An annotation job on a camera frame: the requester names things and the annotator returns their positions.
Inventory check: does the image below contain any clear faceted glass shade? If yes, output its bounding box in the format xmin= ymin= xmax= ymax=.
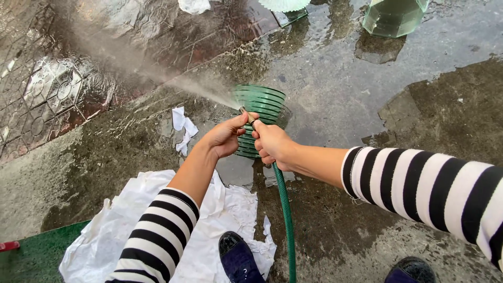
xmin=362 ymin=0 xmax=431 ymax=39

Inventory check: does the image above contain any person's right hand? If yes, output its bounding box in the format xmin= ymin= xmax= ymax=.
xmin=251 ymin=119 xmax=301 ymax=172

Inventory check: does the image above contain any clear flat glass piece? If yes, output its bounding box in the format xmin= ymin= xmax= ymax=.
xmin=273 ymin=7 xmax=309 ymax=28

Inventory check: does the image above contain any person's right dark shoe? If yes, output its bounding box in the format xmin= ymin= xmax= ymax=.
xmin=384 ymin=256 xmax=438 ymax=283

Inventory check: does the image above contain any small torn white paper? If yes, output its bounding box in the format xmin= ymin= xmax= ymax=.
xmin=171 ymin=106 xmax=199 ymax=156

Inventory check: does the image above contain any large crumpled white paper sheet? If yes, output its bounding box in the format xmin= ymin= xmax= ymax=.
xmin=59 ymin=169 xmax=278 ymax=283

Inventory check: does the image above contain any person's left hand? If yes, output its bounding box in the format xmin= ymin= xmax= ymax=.
xmin=201 ymin=112 xmax=260 ymax=160

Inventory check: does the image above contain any person's dark shoe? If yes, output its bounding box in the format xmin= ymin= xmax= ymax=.
xmin=384 ymin=256 xmax=438 ymax=283
xmin=218 ymin=231 xmax=266 ymax=283

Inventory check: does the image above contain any white fluted glass shade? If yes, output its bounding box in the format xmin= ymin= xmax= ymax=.
xmin=257 ymin=0 xmax=312 ymax=13

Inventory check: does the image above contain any person's left dark shoe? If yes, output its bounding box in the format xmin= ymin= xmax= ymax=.
xmin=218 ymin=231 xmax=266 ymax=283

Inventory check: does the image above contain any green garden hose brass nozzle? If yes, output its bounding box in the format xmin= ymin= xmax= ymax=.
xmin=239 ymin=106 xmax=298 ymax=283

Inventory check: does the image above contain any green ribbed glass shade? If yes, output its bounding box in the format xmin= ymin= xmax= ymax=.
xmin=231 ymin=84 xmax=292 ymax=160

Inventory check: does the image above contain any white crumpled paper scrap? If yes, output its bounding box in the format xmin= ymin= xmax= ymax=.
xmin=178 ymin=0 xmax=212 ymax=15

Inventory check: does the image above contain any green mat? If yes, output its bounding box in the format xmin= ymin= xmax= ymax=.
xmin=0 ymin=220 xmax=92 ymax=283

